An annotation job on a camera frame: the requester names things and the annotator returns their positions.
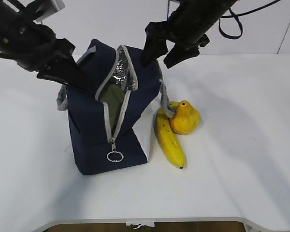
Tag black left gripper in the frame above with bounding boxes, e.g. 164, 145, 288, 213
15, 24, 92, 95

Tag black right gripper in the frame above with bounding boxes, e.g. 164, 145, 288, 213
141, 10, 210, 68

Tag glass container green lid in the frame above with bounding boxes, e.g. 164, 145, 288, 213
99, 84, 126, 133

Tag yellow pear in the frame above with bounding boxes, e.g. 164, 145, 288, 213
169, 101, 201, 135

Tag navy blue lunch bag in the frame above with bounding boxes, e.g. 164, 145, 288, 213
57, 39, 168, 175

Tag yellow banana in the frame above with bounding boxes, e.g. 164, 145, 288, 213
154, 106, 186, 169

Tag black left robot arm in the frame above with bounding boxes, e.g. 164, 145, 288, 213
0, 0, 91, 93

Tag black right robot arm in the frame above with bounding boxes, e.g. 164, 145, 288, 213
141, 0, 236, 68

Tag white tape on table edge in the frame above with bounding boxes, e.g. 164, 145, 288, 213
126, 219, 155, 230

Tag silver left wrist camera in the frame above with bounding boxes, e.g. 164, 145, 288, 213
2, 0, 65, 22

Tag black cable loop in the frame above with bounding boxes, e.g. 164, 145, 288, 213
217, 0, 283, 40

